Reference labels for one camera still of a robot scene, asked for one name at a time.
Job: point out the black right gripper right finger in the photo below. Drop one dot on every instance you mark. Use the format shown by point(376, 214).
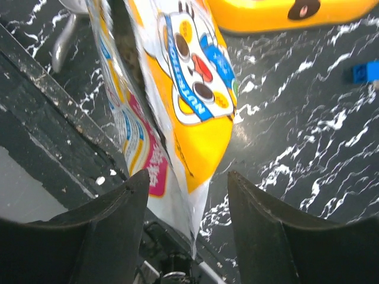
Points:
point(276, 243)

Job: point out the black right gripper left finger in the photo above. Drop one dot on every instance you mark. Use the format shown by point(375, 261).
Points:
point(97, 242)

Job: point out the pink white pet food bag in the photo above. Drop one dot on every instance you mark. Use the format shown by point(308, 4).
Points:
point(179, 126)

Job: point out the silver metal scoop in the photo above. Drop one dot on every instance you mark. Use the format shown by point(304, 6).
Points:
point(78, 11)

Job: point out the yellow double pet bowl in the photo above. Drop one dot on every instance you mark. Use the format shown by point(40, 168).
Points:
point(246, 17)

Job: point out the blue toy brick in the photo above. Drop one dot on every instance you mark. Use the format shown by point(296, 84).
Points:
point(361, 73)

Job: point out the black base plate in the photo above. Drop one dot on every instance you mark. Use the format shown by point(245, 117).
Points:
point(55, 158)

